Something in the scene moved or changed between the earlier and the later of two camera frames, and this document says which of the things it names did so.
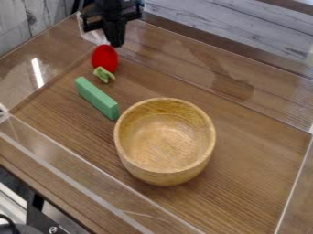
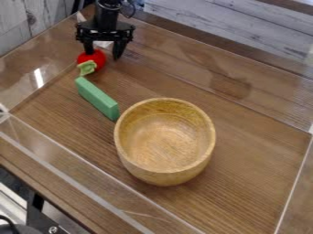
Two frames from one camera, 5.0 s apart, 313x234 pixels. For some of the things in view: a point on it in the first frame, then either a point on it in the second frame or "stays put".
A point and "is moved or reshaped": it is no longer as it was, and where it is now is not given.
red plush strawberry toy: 105,61 is moved or reshaped
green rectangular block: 97,98 stays put
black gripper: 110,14 → 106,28
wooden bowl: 163,137 stays put
